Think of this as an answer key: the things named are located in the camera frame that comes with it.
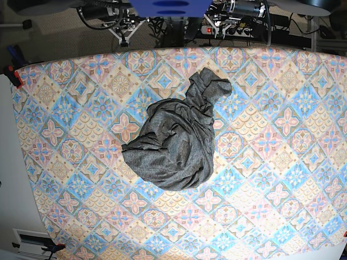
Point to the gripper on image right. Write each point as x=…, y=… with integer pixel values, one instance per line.
x=218, y=28

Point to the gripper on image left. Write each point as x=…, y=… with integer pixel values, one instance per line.
x=126, y=30

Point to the grey t-shirt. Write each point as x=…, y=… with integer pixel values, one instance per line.
x=175, y=147

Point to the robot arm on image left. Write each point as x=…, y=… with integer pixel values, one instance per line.
x=117, y=17

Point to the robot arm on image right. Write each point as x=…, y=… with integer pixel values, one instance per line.
x=235, y=18

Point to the white power strip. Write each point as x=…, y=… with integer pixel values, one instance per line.
x=230, y=30

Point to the red black clamp left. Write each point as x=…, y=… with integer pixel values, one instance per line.
x=13, y=76

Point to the patterned tablecloth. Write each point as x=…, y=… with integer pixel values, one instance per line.
x=278, y=186

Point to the black orange clamp bottom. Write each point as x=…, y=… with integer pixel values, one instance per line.
x=53, y=248

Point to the white vent panel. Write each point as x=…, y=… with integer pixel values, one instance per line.
x=30, y=243

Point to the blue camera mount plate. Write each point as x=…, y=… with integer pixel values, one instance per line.
x=171, y=8

